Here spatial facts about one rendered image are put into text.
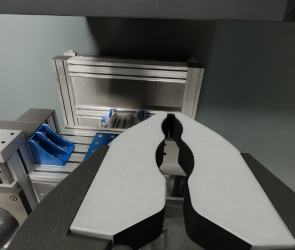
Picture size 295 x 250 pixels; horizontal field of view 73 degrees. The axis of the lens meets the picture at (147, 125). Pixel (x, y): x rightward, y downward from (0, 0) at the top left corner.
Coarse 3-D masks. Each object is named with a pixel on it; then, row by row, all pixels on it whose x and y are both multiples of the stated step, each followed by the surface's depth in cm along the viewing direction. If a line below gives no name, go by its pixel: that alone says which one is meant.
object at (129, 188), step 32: (128, 128) 10; (160, 128) 10; (128, 160) 8; (160, 160) 10; (96, 192) 7; (128, 192) 7; (160, 192) 7; (96, 224) 6; (128, 224) 6; (160, 224) 7
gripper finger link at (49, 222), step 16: (96, 160) 8; (80, 176) 7; (64, 192) 7; (80, 192) 7; (48, 208) 6; (64, 208) 6; (32, 224) 6; (48, 224) 6; (64, 224) 6; (16, 240) 5; (32, 240) 5; (48, 240) 5; (64, 240) 5; (80, 240) 5; (96, 240) 5
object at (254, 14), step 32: (0, 0) 33; (32, 0) 33; (64, 0) 33; (96, 0) 32; (128, 0) 32; (160, 0) 32; (192, 0) 32; (224, 0) 31; (256, 0) 31; (288, 0) 31
